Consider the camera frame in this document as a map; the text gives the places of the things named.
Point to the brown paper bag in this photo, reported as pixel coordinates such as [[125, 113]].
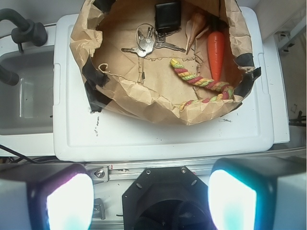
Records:
[[166, 86]]

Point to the black sink faucet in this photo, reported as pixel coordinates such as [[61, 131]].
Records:
[[26, 30]]

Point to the black leather wallet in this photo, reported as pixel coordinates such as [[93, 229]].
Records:
[[168, 16]]

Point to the white plastic bin lid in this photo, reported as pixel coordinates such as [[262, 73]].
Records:
[[81, 135]]

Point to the tan spiral seashell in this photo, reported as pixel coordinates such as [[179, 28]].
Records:
[[194, 26]]

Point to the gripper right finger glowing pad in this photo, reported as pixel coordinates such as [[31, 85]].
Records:
[[259, 193]]

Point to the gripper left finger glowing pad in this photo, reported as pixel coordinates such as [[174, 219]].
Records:
[[45, 196]]

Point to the orange toy carrot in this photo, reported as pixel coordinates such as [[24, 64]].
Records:
[[215, 46]]

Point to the aluminium extrusion rail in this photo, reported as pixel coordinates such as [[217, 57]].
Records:
[[130, 170]]

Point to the silver key bunch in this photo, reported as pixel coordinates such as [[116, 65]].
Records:
[[148, 39]]

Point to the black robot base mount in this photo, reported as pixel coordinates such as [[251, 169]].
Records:
[[171, 198]]

